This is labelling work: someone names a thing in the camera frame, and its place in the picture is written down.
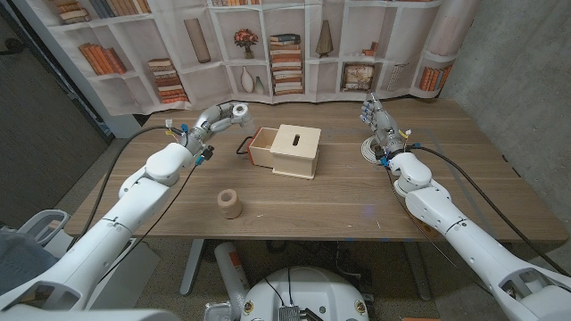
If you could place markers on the printed bookshelf backdrop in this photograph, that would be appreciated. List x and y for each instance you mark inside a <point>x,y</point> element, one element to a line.
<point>201,84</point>

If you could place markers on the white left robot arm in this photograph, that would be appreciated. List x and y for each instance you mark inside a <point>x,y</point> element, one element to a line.
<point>111,232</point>

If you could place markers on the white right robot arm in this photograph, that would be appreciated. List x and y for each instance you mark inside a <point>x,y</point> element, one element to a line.
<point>473,249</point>

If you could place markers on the wooden box with slot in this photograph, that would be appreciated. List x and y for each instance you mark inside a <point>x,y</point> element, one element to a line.
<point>294,156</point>

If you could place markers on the grey table leg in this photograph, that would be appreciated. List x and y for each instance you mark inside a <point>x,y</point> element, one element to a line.
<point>192,267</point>
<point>417,272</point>

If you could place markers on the white chair frame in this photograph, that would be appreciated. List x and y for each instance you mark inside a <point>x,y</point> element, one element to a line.
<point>38,218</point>

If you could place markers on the white floor panel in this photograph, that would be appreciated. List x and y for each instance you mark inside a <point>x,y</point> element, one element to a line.
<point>134,272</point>

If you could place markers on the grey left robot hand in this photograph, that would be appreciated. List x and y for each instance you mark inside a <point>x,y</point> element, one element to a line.
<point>205,125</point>

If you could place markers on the person's leg in jeans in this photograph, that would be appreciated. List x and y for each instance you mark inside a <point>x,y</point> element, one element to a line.
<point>22,263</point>

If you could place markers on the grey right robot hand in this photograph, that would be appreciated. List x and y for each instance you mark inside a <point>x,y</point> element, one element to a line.
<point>387,131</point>

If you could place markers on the wooden drawer with red front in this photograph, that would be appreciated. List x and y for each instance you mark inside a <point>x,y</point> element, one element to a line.
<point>259,156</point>

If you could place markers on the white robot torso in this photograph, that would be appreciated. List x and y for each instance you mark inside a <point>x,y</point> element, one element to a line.
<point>308,294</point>

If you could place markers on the beige tape roll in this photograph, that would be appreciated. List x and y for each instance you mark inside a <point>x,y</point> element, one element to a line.
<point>232,208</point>

